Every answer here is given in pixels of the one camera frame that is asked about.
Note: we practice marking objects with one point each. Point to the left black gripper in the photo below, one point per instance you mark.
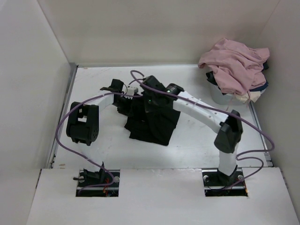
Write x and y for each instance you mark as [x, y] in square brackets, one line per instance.
[128, 111]

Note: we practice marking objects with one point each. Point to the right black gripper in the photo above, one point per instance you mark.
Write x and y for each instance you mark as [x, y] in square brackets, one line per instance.
[149, 108]

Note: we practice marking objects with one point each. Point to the white laundry basket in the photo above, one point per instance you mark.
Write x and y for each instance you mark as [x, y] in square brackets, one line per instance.
[219, 98]

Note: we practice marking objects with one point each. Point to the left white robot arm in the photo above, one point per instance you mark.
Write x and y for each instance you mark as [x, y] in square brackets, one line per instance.
[83, 118]

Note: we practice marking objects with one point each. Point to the beige garment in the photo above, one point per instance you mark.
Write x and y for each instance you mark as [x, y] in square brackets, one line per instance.
[249, 96]

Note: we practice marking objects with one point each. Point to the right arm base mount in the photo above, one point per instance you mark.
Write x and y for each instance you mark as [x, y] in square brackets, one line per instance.
[216, 184]

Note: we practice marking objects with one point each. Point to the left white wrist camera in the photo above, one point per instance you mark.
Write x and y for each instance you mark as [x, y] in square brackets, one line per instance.
[131, 91]

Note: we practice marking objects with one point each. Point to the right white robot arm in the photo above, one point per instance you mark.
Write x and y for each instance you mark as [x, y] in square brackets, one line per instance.
[228, 128]

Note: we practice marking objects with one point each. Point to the black trousers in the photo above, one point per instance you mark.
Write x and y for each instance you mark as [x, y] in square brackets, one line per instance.
[152, 127]

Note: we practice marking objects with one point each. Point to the pink garment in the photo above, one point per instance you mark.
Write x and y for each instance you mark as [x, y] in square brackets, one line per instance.
[237, 68]

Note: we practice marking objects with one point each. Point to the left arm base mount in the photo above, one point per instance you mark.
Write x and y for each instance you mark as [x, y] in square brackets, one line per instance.
[97, 184]

